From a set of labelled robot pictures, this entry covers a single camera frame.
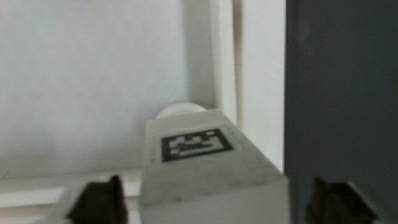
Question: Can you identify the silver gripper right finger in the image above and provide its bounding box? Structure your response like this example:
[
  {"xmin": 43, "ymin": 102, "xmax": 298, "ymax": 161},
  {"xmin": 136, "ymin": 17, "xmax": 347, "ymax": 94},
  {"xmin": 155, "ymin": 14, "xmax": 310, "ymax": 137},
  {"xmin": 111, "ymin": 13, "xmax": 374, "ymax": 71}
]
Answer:
[{"xmin": 306, "ymin": 177, "xmax": 392, "ymax": 224}]

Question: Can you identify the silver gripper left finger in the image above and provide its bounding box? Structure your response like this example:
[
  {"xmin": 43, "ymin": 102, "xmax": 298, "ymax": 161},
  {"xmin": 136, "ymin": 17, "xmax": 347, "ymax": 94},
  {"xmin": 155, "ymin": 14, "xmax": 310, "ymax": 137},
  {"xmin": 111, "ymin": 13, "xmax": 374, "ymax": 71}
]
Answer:
[{"xmin": 54, "ymin": 175, "xmax": 131, "ymax": 224}]

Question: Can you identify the white table leg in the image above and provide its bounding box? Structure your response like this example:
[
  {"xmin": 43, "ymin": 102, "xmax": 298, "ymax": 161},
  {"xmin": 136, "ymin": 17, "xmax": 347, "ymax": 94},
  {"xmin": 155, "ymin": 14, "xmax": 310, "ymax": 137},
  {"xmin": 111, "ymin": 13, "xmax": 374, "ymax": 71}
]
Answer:
[{"xmin": 139, "ymin": 103, "xmax": 292, "ymax": 224}]

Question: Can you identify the white square table top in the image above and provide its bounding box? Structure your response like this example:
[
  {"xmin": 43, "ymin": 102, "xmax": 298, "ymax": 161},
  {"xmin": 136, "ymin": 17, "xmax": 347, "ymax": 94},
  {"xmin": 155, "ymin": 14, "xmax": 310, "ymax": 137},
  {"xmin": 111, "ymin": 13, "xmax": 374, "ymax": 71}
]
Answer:
[{"xmin": 0, "ymin": 0, "xmax": 234, "ymax": 224}]

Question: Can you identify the white right obstacle wall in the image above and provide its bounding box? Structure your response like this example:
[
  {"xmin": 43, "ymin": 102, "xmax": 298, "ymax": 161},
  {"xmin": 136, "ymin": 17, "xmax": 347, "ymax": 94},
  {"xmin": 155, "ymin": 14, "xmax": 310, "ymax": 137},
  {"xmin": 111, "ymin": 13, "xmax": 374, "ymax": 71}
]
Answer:
[{"xmin": 242, "ymin": 0, "xmax": 287, "ymax": 170}]

